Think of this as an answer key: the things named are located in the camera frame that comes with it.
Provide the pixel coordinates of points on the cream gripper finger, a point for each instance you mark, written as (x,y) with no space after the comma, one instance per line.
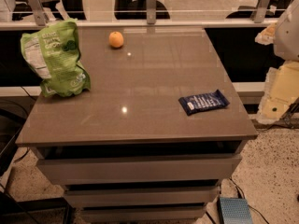
(266,36)
(281,90)

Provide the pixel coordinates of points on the green rice chip bag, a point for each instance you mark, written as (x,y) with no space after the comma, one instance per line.
(53,54)

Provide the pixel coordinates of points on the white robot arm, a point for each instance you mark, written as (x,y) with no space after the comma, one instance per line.
(286,40)

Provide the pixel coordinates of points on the black office chair right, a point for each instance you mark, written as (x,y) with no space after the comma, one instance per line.
(270,8)

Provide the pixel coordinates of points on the black office chair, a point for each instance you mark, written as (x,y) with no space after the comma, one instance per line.
(270,8)
(130,9)
(23,8)

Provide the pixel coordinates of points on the blue snack bar wrapper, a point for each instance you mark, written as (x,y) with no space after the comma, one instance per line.
(203,102)

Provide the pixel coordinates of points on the black office chair centre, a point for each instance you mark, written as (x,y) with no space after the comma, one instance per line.
(130,9)

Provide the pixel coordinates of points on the orange fruit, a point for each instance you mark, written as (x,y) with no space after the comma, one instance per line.
(116,40)

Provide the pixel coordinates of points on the grey drawer cabinet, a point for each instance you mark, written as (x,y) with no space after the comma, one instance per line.
(126,150)

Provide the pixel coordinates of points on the glass partition with metal posts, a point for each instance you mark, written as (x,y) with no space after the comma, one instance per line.
(206,13)

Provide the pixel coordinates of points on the black office chair left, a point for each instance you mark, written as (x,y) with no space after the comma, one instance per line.
(23,8)

